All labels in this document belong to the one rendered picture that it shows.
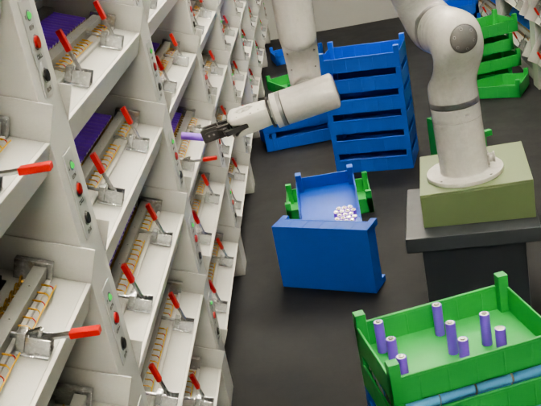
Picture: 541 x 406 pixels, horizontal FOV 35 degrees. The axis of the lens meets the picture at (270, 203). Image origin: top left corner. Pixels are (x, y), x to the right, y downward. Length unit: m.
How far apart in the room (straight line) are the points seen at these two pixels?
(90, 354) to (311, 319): 1.25
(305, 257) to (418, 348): 0.96
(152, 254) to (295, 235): 0.87
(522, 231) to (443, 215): 0.19
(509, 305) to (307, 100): 0.67
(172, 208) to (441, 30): 0.72
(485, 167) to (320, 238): 0.54
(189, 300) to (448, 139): 0.73
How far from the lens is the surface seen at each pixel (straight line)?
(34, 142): 1.12
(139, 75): 1.81
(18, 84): 1.11
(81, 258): 1.17
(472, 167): 2.17
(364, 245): 2.42
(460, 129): 2.13
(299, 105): 2.01
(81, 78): 1.37
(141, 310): 1.50
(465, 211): 2.16
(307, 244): 2.50
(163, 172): 1.86
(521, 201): 2.16
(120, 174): 1.55
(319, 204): 2.97
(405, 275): 2.56
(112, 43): 1.62
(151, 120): 1.82
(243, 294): 2.61
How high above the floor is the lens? 1.20
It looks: 22 degrees down
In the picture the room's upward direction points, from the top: 11 degrees counter-clockwise
